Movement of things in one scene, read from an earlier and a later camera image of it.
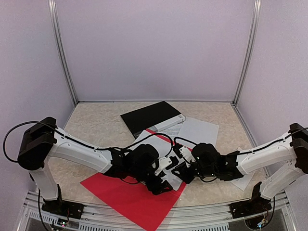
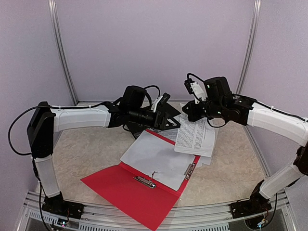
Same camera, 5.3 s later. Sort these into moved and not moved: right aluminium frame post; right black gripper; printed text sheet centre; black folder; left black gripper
Moved: left black gripper; right black gripper
Not moved: black folder; right aluminium frame post; printed text sheet centre
